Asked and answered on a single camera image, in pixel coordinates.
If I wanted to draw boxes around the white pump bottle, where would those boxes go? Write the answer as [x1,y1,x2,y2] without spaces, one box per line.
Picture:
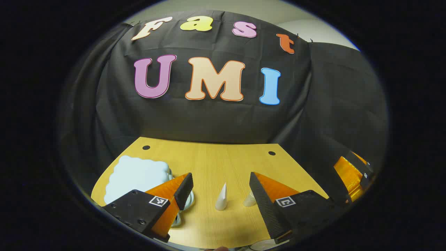
[243,190,257,207]

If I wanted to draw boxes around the white cone-shaped tube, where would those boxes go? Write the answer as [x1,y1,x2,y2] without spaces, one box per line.
[215,183,228,211]

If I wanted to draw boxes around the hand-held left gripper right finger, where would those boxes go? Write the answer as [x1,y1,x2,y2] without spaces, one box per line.
[249,172,345,244]

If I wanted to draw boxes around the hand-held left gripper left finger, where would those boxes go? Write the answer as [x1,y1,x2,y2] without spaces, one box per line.
[102,172,194,243]

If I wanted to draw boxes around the light blue suitcase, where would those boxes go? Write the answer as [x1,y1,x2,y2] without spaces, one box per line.
[103,155,195,227]

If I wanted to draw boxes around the black backdrop cloth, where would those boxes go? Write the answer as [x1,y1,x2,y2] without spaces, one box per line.
[57,10,389,210]

